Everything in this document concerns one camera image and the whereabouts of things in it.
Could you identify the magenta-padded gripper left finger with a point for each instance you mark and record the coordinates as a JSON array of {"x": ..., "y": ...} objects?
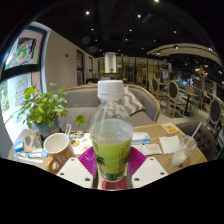
[{"x": 76, "y": 171}]

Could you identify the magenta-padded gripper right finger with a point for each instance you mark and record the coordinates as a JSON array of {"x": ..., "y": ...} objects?
[{"x": 150, "y": 170}]

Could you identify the clear green-labelled water bottle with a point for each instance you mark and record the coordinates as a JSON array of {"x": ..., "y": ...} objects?
[{"x": 111, "y": 150}]

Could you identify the tan mug white inside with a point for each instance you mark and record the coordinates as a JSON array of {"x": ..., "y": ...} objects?
[{"x": 61, "y": 155}]

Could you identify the picture-printed white sheet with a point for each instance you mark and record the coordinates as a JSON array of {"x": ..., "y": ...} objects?
[{"x": 81, "y": 142}]

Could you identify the white napkin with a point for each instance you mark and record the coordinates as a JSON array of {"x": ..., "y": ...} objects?
[{"x": 169, "y": 144}]

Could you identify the blue-topped white leaflet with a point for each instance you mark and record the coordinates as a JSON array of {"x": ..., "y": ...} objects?
[{"x": 140, "y": 137}]

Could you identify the small blue box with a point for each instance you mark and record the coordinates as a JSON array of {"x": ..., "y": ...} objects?
[{"x": 44, "y": 153}]

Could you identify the yellow code card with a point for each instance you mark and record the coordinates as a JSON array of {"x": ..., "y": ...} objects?
[{"x": 170, "y": 128}]

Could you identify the brown card with dark shapes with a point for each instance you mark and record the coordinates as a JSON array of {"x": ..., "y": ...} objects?
[{"x": 32, "y": 142}]

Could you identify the grey tufted armchair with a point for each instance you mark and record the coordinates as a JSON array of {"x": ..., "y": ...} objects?
[{"x": 201, "y": 138}]

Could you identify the blue white card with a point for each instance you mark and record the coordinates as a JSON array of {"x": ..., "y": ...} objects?
[{"x": 19, "y": 146}]

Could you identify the grey white chevron cushion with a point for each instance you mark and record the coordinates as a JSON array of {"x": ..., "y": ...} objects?
[{"x": 133, "y": 101}]

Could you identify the grey curved sofa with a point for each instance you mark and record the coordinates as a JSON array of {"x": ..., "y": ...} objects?
[{"x": 81, "y": 100}]

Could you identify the green potted plant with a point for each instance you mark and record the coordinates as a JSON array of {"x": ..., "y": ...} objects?
[{"x": 43, "y": 106}]

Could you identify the group of round-backed chairs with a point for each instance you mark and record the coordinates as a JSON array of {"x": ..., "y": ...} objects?
[{"x": 173, "y": 95}]

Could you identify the white round column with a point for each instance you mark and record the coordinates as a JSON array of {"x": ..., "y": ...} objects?
[{"x": 110, "y": 62}]

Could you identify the window with festive decals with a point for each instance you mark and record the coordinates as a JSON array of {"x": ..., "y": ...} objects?
[{"x": 20, "y": 66}]

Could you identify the ceiling spot lights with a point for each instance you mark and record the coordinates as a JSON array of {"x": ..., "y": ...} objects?
[{"x": 87, "y": 12}]

